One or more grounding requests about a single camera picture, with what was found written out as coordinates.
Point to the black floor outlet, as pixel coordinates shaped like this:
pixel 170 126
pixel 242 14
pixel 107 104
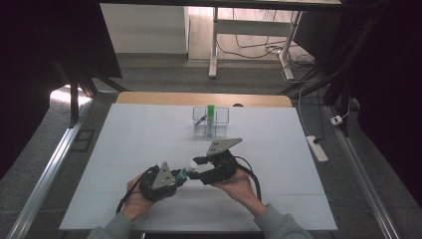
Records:
pixel 83 140

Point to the white desk frame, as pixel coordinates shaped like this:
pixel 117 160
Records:
pixel 252 27

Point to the small white plug adapter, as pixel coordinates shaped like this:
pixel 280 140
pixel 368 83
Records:
pixel 336 120

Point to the white cabinet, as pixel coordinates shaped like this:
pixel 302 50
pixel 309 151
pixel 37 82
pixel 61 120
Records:
pixel 146 30

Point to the person's left hand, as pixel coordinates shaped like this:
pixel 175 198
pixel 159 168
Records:
pixel 136 204

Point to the white power strip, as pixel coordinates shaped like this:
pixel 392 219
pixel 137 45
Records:
pixel 317 149

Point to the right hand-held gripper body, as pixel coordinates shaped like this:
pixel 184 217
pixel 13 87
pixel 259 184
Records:
pixel 220 169

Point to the clear plastic pen holder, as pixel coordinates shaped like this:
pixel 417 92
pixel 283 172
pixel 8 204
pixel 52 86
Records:
pixel 219 122

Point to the black stand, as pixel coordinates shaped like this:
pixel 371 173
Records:
pixel 74 103
pixel 345 83

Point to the green highlighter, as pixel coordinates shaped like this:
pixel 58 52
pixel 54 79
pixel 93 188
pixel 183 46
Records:
pixel 211 116

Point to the blue pen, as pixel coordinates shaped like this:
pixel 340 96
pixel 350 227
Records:
pixel 200 120

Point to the black table grommet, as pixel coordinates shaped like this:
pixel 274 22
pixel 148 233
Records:
pixel 238 105

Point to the green and white glue stick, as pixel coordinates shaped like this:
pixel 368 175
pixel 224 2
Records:
pixel 192 167

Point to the aluminium rail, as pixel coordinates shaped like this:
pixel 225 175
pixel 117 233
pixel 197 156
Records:
pixel 43 182
pixel 365 179

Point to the person's right hand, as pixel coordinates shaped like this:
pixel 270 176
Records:
pixel 240 191

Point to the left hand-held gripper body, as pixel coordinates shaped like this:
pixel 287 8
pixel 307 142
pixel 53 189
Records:
pixel 159 192

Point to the white table cover sheet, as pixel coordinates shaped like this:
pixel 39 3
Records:
pixel 132 132

